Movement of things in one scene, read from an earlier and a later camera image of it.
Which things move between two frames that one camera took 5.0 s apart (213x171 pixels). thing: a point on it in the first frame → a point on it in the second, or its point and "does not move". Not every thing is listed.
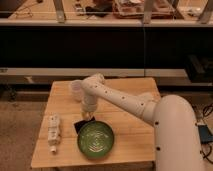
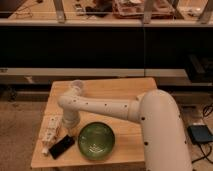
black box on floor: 205,134 does not move
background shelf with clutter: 107,13 does not move
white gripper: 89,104 → 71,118
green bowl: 95,139 does not move
